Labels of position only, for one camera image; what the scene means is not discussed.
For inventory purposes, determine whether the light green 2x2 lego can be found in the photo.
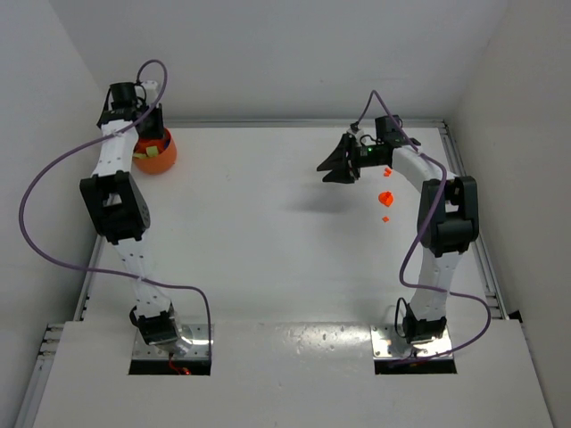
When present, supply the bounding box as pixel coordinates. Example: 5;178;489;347
145;146;161;158

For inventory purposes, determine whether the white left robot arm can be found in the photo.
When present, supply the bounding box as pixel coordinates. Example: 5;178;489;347
79;80;179;350

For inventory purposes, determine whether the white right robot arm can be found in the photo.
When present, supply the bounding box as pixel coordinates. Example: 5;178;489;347
317;116;479;344

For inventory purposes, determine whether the orange divided round container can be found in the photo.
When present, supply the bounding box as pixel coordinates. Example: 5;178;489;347
133;128;178;175

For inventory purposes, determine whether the orange round lego piece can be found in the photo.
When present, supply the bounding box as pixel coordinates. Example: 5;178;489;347
378;191;394;207

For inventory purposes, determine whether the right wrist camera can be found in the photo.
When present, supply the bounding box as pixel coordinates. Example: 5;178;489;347
347;126;364;145

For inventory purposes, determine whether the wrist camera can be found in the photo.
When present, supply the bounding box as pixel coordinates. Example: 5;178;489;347
347;126;364;145
135;80;161;104

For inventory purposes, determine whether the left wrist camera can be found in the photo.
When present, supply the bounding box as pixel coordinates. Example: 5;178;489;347
135;80;161;104

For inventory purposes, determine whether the aluminium table edge rail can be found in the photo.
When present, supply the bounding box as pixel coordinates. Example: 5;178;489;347
439;121;509;320

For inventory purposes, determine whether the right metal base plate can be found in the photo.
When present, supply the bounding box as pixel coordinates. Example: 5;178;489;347
370;324;454;362

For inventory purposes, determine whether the metal base plate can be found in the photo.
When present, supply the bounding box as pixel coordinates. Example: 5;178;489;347
370;324;454;362
131;322;213;362

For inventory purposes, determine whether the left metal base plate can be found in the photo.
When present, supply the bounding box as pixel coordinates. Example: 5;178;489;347
131;322;213;362

